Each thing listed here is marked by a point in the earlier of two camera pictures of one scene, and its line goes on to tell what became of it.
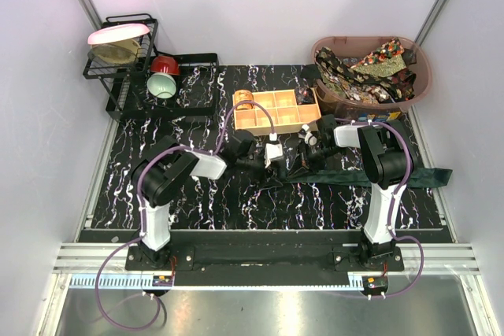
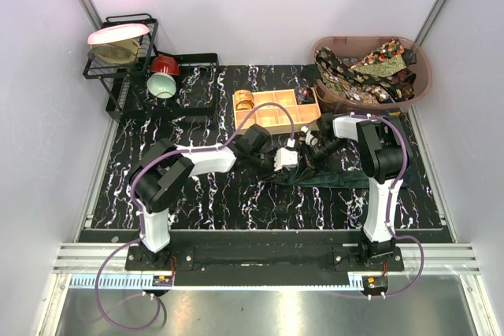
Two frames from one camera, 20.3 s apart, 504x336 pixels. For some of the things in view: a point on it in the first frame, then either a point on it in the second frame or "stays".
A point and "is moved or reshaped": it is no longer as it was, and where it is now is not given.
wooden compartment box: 288,116 stays
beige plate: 120,52 stays
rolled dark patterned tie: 305,95 stays
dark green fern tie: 357,178 is moved or reshaped
